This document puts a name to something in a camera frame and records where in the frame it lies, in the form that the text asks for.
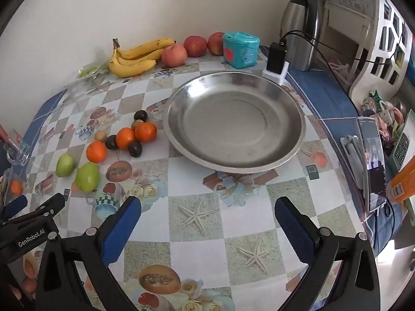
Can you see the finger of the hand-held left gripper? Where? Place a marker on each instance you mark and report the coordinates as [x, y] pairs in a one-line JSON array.
[[13, 206], [35, 230]]

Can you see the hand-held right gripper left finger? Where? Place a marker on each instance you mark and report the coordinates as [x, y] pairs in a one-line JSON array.
[[124, 220]]

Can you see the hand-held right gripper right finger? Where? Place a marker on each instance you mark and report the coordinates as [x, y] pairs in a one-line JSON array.
[[293, 223]]

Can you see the green mango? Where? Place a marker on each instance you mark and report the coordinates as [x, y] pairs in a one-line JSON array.
[[65, 165], [87, 176]]

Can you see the orange tangerine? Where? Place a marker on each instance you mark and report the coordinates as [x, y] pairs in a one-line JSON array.
[[125, 137], [96, 151], [146, 132]]

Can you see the small brown fruit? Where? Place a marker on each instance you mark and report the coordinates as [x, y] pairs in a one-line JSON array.
[[101, 135], [137, 125]]

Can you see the large steel bowl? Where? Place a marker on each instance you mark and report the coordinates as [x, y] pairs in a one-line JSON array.
[[233, 123]]

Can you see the clear plastic hook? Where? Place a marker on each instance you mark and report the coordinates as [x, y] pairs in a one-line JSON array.
[[16, 155]]

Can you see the printed checkered tablecloth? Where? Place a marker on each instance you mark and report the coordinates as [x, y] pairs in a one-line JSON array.
[[181, 175]]

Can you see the white phone stand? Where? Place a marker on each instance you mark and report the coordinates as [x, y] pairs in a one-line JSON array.
[[351, 152]]

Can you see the smartphone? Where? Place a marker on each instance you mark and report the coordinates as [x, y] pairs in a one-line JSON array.
[[373, 165]]

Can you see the orange carton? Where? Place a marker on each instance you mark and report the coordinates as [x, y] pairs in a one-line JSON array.
[[403, 181]]

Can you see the green calculator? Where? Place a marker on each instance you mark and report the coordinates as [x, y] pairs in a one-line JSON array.
[[402, 145]]

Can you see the pile of small trinkets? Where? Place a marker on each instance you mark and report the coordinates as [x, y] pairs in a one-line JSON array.
[[385, 113]]

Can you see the white adapter stand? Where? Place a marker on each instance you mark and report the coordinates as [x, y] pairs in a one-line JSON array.
[[274, 77]]

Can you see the yellow banana bunch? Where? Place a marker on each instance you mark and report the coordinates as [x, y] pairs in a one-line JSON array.
[[129, 68]]

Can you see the clear bag of green fruit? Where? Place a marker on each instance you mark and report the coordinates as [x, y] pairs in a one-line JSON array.
[[89, 71]]

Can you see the white lattice shelf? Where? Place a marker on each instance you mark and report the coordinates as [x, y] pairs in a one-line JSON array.
[[366, 77]]

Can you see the black power adapter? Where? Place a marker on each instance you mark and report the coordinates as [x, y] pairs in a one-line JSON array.
[[277, 56]]

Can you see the pale red apple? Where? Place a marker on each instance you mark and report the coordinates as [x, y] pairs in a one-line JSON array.
[[174, 55]]

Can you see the teal toy box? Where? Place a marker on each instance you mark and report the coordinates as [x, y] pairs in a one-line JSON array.
[[241, 51]]

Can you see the dark red apple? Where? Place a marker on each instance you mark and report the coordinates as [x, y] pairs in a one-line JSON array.
[[215, 43], [195, 46]]

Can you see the steel thermos jug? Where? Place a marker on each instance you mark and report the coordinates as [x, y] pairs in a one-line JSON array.
[[298, 29]]

